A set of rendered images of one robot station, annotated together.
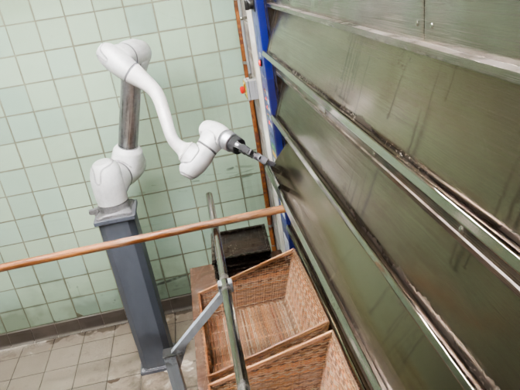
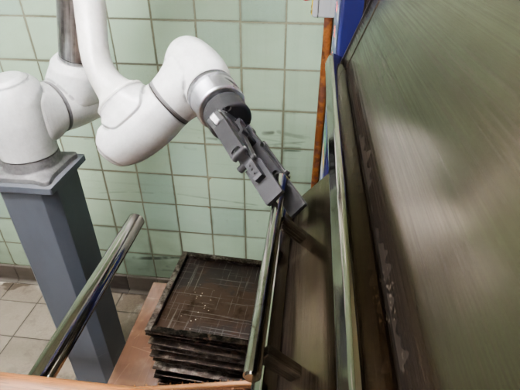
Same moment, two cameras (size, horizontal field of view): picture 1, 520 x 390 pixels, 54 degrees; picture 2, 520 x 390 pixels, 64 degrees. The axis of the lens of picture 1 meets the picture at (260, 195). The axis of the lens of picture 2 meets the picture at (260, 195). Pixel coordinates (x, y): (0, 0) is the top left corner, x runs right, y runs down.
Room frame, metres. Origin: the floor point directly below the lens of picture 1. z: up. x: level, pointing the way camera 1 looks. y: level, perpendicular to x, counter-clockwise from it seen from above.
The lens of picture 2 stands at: (1.52, -0.13, 1.62)
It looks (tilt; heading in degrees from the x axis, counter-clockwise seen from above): 34 degrees down; 12
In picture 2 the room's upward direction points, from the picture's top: straight up
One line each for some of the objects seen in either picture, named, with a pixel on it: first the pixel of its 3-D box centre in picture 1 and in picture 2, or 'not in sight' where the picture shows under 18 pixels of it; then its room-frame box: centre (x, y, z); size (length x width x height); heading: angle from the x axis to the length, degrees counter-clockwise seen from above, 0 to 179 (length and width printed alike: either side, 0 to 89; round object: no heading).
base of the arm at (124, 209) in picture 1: (110, 206); (26, 159); (2.42, 0.77, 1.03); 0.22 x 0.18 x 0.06; 96
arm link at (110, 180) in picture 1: (108, 180); (21, 114); (2.43, 0.74, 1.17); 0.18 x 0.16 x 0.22; 161
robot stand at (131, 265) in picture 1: (138, 290); (76, 289); (2.42, 0.75, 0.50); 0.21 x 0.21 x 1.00; 6
